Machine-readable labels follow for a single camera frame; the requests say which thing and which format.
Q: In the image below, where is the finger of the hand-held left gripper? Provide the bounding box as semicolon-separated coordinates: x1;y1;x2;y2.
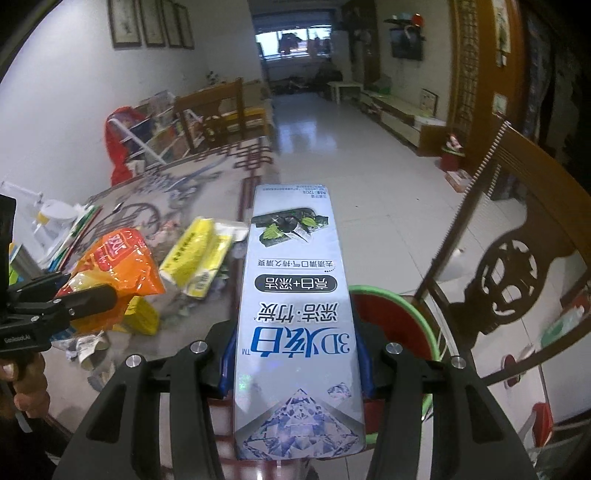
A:
27;284;118;332
8;271;73;308

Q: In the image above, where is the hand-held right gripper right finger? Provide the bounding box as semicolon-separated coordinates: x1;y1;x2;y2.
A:
361;322;539;480

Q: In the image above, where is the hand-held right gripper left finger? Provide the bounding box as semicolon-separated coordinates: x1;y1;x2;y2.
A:
53;318;237;480

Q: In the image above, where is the orange snack bag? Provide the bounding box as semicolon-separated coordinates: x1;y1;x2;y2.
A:
56;228;166;334

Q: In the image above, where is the red bin with green rim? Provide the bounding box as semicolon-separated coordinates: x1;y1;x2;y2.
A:
348;285;445;462

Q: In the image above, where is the silver blue toothpaste box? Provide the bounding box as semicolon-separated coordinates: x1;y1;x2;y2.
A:
233;184;366;462

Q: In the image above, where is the person's left hand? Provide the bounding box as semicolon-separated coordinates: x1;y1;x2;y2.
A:
0;351;50;425

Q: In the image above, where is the crumpled silver wrapper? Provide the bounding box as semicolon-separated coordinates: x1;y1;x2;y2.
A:
50;329;118;372

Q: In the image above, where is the small yellow box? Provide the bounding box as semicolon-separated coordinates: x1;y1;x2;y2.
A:
113;295;161;336

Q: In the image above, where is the bundle of coloured pencils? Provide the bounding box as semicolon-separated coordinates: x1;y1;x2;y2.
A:
46;203;105;274

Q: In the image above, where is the white desk lamp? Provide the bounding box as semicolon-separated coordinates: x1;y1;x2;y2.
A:
0;180;86;259

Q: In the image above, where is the clear yellow plastic wrapper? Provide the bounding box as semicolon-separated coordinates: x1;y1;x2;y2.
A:
184;220;249;300

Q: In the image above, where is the yellow plastic packet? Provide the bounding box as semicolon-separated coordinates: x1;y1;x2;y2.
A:
159;217;217;288

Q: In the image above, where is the red plastic bag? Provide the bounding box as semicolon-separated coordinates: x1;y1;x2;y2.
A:
105;106;149;186

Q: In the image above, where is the white book rack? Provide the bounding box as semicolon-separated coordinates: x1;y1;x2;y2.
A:
121;90;197;168

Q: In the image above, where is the carved wooden chair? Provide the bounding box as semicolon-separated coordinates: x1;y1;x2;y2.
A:
413;119;591;462

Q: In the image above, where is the cardboard box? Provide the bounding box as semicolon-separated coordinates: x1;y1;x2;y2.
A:
444;169;475;193

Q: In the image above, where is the red flower pot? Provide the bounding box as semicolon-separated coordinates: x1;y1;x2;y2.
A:
438;133;465;172

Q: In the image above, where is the plain wooden chair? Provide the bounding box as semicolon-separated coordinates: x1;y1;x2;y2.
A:
172;78;246;154

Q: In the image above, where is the long low television cabinet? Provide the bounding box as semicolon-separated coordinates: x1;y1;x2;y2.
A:
359;88;448;155

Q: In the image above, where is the small white table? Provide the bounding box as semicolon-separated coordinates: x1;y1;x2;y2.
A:
327;81;364;104

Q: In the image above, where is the carved wooden partition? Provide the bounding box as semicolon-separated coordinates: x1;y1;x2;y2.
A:
447;0;491;127

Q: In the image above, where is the window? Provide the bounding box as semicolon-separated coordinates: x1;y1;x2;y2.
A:
255;28;334;62

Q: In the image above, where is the framed wall picture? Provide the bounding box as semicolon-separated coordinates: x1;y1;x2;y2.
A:
107;0;142;48
177;4;195;50
161;0;184;48
138;0;166;48

